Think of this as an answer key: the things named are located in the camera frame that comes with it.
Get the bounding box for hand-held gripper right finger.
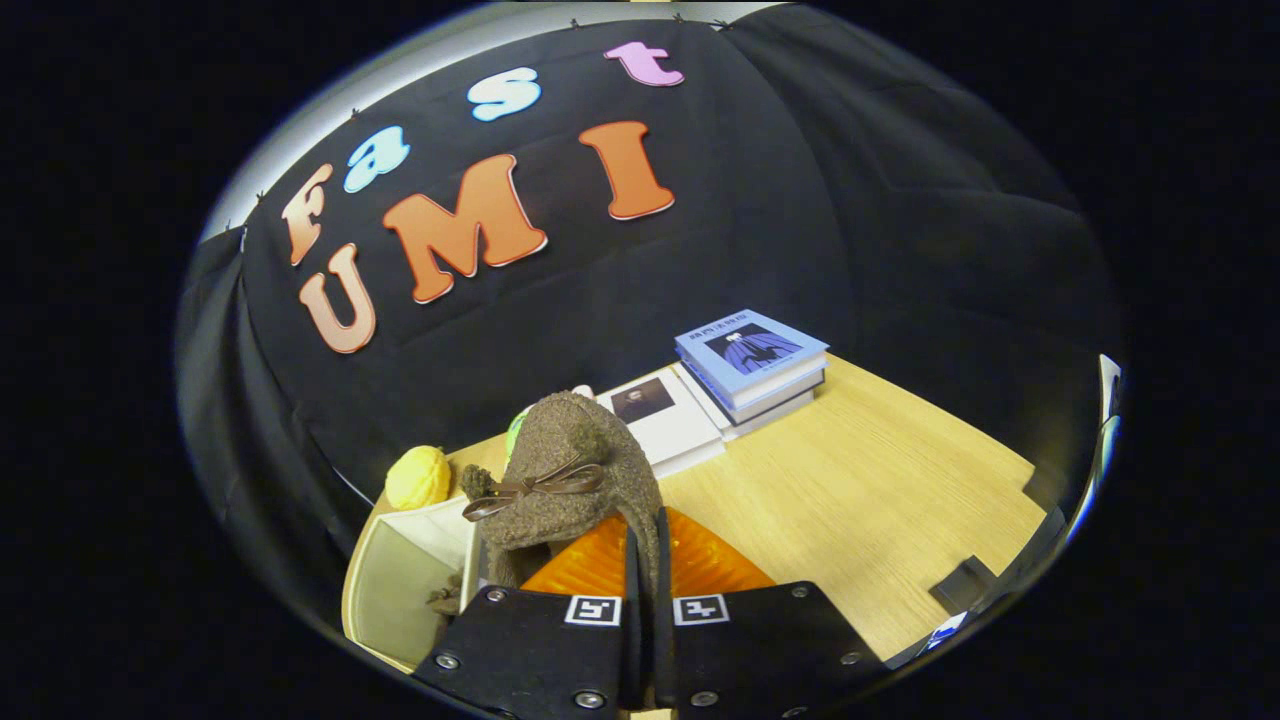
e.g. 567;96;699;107
654;507;887;717

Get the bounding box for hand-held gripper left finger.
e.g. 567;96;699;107
413;525;642;717

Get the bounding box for grey fabric storage box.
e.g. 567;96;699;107
341;495;491;673

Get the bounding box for white book with portrait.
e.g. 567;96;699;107
596;367;728;479

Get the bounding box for green pink plush toy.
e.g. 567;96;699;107
503;384;597;463

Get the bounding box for yellow plush toy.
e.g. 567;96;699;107
385;445;453;511

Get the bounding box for grey white stacked book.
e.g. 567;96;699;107
680;365;827;413

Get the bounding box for dark grey block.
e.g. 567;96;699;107
928;556;998;615

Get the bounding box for blue book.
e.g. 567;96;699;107
674;309;831;398

